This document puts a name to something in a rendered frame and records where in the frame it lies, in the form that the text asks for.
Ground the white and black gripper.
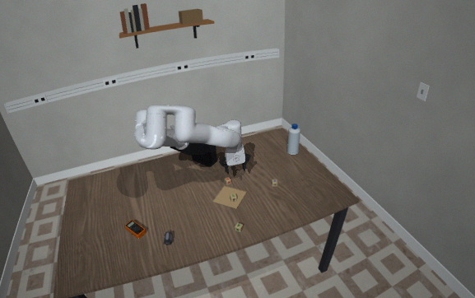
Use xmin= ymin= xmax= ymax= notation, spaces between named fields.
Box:
xmin=219 ymin=144 xmax=251 ymax=174

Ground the white plastic bottle with blue cap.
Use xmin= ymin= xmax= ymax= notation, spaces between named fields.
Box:
xmin=287 ymin=124 xmax=300 ymax=155

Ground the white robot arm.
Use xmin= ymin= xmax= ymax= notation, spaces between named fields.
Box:
xmin=134 ymin=105 xmax=242 ymax=150

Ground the tan flat mat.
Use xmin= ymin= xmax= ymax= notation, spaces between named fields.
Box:
xmin=213 ymin=186 xmax=247 ymax=209

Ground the orange multimeter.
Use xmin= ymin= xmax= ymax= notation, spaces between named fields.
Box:
xmin=125 ymin=220 xmax=146 ymax=239

